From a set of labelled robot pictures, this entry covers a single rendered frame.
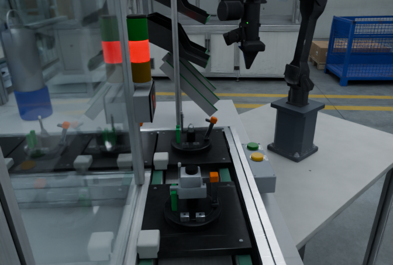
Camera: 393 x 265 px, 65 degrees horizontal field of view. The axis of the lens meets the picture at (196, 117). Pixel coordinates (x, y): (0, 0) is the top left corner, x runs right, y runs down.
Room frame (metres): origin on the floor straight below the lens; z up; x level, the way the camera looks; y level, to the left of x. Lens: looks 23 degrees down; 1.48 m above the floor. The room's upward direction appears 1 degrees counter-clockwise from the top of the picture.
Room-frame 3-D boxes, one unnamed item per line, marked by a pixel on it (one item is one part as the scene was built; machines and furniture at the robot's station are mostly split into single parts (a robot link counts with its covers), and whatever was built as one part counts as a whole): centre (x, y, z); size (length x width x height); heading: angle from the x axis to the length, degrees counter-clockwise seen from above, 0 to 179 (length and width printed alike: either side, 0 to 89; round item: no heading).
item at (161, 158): (0.94, 0.02, 1.01); 0.24 x 0.24 x 0.13; 2
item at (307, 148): (1.09, -0.38, 0.96); 0.15 x 0.15 x 0.20; 39
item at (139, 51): (0.75, 0.14, 1.33); 0.05 x 0.05 x 0.05
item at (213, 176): (0.60, -0.03, 1.04); 0.04 x 0.02 x 0.08; 92
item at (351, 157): (1.13, -0.35, 0.84); 0.90 x 0.70 x 0.03; 129
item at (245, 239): (0.60, 0.01, 0.96); 0.24 x 0.24 x 0.02; 2
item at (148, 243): (0.50, 0.11, 0.97); 0.05 x 0.05 x 0.04; 2
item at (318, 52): (5.93, -2.91, 0.20); 1.20 x 0.80 x 0.41; 84
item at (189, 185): (0.60, 0.02, 1.06); 0.08 x 0.04 x 0.07; 92
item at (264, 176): (0.86, -0.19, 0.93); 0.21 x 0.07 x 0.06; 2
